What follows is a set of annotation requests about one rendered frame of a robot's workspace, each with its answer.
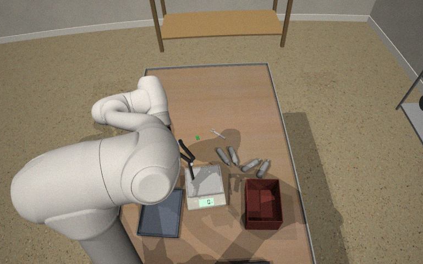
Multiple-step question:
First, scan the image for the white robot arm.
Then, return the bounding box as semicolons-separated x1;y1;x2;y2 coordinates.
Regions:
10;75;181;264

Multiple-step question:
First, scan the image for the red open box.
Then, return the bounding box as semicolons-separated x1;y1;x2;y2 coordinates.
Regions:
244;179;283;230

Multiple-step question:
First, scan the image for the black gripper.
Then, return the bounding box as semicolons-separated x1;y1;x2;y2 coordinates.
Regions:
167;126;195;180

